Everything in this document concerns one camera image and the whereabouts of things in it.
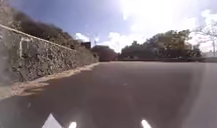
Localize large dark tree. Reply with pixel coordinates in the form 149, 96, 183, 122
91, 45, 120, 62

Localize dark grey asphalt road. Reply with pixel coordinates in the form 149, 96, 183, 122
0, 61, 217, 128

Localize row of trees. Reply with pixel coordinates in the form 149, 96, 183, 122
118, 29, 203, 61

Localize robot's own part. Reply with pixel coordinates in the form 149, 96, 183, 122
68, 121, 78, 128
140, 119, 152, 128

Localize strip of dry leaves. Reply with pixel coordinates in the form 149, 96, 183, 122
0, 62, 101, 101

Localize bare pale tree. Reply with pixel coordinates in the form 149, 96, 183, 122
192, 20, 217, 57

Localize low dark kerb wall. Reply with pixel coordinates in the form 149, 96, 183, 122
117, 56, 217, 64

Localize grey stone wall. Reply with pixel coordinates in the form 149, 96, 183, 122
0, 22, 99, 85

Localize bushes above stone wall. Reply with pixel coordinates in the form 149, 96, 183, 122
0, 2, 94, 51

